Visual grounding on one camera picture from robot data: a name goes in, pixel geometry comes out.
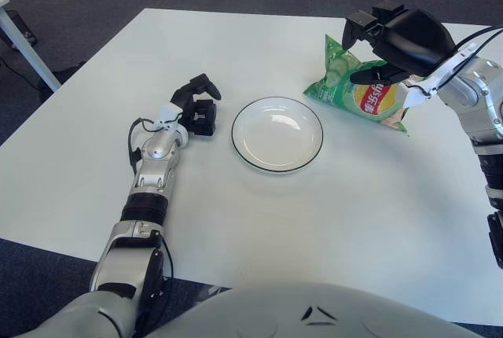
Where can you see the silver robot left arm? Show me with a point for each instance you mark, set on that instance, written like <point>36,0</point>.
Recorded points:
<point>153,165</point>

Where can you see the black box on floor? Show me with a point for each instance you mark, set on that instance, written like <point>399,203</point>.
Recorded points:
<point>21,25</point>

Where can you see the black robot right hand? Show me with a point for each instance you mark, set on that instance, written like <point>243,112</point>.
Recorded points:
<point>412,39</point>

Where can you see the white plate with black rim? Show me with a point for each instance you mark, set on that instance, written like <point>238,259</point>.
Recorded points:
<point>277,137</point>

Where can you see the green potato chips bag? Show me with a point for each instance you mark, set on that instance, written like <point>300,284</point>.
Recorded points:
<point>342,90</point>

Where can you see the grey robot torso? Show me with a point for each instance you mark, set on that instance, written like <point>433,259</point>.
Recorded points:
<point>314,314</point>

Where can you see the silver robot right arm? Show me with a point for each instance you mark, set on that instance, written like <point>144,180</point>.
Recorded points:
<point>479,106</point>

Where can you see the white table leg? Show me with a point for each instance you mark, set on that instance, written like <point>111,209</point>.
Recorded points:
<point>27,53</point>

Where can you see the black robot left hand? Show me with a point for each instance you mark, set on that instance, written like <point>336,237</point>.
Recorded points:
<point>202,120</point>

